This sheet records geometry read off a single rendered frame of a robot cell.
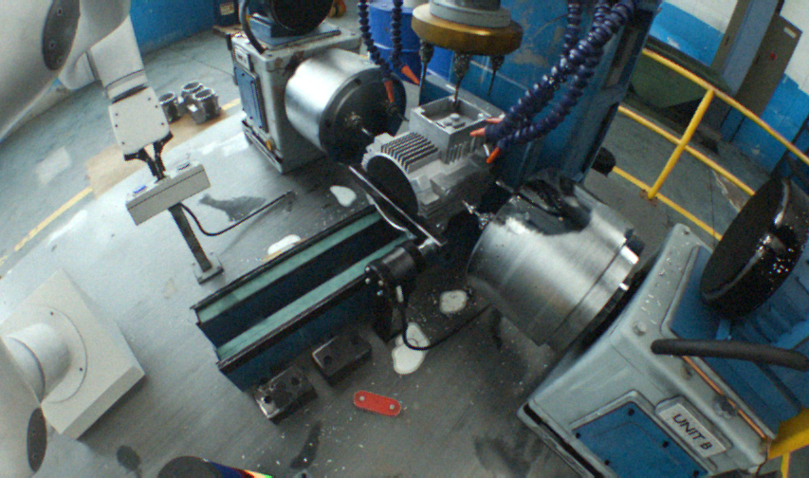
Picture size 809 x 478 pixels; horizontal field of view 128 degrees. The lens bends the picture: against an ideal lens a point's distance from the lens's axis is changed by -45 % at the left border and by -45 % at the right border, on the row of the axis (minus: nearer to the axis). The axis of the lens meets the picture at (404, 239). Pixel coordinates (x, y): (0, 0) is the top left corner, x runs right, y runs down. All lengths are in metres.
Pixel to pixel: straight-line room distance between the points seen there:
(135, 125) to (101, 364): 0.46
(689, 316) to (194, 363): 0.84
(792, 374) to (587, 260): 0.30
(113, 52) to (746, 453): 1.07
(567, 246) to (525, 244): 0.06
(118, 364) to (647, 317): 0.88
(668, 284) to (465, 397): 0.42
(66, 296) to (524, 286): 0.81
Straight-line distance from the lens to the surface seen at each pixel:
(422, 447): 0.67
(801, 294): 0.44
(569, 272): 0.48
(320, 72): 0.82
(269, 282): 0.68
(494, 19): 0.56
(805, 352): 0.44
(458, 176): 0.65
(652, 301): 0.48
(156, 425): 0.80
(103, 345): 0.80
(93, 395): 0.83
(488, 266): 0.52
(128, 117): 0.71
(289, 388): 0.64
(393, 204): 0.63
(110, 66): 0.70
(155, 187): 0.72
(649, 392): 0.49
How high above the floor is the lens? 1.46
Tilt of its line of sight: 49 degrees down
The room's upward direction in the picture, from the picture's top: 7 degrees clockwise
